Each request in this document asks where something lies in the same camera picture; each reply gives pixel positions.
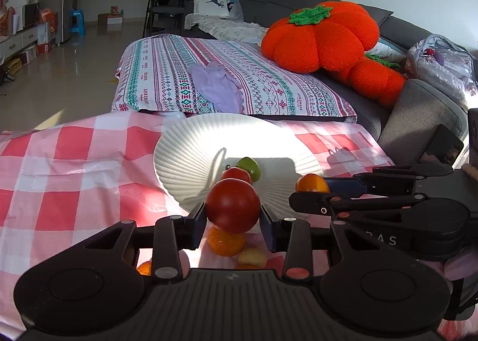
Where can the red boxes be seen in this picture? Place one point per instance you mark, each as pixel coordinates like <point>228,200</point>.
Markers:
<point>48,32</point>

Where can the patterned striped pillow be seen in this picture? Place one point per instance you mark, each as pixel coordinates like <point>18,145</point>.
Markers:
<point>157,72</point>

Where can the floral blanket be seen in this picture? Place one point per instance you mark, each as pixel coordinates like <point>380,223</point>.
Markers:
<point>227,29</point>

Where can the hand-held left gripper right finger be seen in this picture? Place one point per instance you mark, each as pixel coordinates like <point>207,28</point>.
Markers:
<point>269,232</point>

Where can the beige longan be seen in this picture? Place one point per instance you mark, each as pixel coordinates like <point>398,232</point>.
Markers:
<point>253,257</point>

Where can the black screen device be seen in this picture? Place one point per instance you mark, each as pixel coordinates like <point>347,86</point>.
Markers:
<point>444,146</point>

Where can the white drawer cabinet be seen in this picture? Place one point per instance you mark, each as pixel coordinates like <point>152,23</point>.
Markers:
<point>22,40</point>

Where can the mandarin orange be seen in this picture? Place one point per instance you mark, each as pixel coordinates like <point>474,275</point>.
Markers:
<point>145,269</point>
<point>226,244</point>

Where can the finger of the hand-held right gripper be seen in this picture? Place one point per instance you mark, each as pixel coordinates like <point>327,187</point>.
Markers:
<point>317,203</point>
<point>345,187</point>

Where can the translucent plastic bag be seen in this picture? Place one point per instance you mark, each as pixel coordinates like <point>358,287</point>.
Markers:
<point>236,8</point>

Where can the red white checkered tablecloth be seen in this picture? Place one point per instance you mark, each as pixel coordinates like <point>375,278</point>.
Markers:
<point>74,184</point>

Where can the green jujube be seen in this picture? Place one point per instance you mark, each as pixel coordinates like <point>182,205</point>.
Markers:
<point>249,167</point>

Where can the white box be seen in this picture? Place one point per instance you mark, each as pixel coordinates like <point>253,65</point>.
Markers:
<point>22,0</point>

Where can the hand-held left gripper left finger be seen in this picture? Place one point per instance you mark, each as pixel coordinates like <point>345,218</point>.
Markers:
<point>195,227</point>

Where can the orange knitted pumpkin plush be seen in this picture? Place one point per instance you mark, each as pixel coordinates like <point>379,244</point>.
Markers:
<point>317,46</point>

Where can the grey sofa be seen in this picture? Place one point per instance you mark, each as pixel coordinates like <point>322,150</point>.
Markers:
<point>414,113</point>

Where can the red tomato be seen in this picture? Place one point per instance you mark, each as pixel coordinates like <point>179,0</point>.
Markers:
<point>233,206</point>
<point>236,176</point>

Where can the orange tomato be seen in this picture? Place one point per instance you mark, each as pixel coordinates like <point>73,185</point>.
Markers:
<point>312,183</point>

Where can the white deer print pillow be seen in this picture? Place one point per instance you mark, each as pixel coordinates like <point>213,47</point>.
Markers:
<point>209,4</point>

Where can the clear zip storage bag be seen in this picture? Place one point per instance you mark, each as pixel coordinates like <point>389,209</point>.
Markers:
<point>437,72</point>

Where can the blue plastic stool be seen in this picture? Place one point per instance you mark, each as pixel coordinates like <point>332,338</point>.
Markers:
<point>77,21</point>

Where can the orange segmented knitted plush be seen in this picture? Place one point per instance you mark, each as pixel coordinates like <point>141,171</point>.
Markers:
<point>377,81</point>

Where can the cardboard box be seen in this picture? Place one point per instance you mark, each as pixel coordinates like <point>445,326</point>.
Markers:
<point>110,19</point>

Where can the microwave oven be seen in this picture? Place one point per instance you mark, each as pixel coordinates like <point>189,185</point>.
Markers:
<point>31,15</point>

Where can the white ribbed plate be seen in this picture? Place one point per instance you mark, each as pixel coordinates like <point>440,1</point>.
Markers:
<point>209,139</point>

